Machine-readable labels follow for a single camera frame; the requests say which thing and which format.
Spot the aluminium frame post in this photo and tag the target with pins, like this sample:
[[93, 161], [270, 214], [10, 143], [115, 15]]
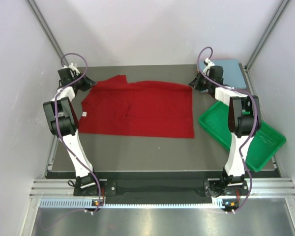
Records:
[[46, 29], [271, 25]]

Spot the right aluminium frame post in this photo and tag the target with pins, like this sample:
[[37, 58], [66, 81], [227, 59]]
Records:
[[271, 25]]

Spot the left aluminium frame post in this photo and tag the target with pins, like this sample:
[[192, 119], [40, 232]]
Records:
[[46, 29]]

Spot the aluminium frame rail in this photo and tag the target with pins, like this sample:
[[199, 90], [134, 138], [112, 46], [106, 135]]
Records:
[[261, 188]]

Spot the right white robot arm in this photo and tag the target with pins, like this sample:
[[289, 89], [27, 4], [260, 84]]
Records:
[[243, 119]]

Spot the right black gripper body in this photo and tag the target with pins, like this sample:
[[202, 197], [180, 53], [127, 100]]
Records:
[[204, 82]]

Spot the folded blue t shirt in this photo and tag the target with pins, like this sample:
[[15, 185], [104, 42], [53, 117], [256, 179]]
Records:
[[232, 75]]

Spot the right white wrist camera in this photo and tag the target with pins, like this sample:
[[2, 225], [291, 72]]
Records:
[[208, 62]]

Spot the green plastic tray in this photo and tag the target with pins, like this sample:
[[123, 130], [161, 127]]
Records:
[[263, 147]]

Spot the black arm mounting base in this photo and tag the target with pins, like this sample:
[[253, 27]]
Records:
[[163, 187]]

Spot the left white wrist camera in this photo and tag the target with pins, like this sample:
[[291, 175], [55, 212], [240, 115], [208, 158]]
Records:
[[73, 67]]

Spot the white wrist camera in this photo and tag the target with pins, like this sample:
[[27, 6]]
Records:
[[73, 67], [208, 62]]

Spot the red t shirt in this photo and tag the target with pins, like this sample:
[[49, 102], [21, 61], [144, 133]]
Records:
[[145, 108]]

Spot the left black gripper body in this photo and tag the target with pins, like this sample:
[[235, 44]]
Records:
[[78, 84]]

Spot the slotted grey cable duct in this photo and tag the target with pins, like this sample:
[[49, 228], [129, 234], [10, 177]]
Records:
[[91, 203]]

